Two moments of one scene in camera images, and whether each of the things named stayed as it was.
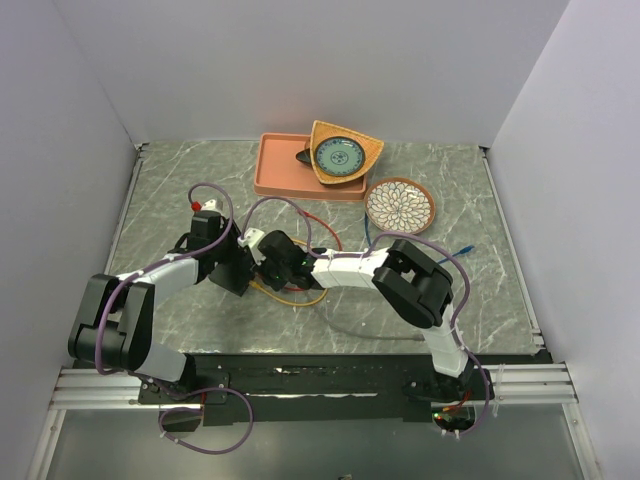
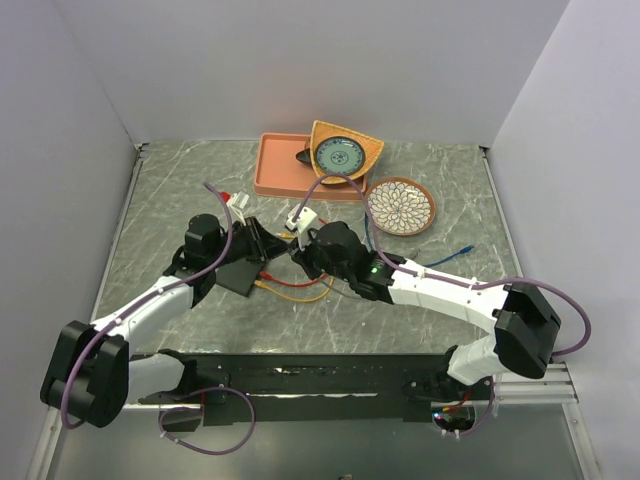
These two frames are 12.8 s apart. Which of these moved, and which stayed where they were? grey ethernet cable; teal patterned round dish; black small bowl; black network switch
Moved: grey ethernet cable
Stayed: black network switch; black small bowl; teal patterned round dish
